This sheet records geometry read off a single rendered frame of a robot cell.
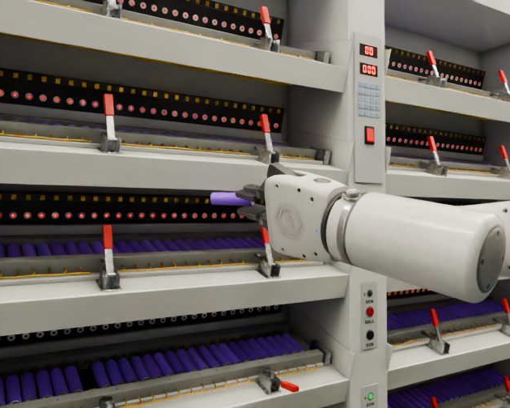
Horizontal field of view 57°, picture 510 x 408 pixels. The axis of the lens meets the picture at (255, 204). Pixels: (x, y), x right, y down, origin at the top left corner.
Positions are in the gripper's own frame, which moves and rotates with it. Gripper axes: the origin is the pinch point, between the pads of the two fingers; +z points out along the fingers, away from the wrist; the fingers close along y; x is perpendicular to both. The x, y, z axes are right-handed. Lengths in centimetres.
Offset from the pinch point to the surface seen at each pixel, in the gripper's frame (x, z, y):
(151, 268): -8.6, 16.3, 11.3
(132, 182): -10.3, 13.9, -3.7
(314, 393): 8.8, -0.4, 37.7
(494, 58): 108, 12, -10
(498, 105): 78, -2, -1
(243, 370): -0.1, 7.3, 31.4
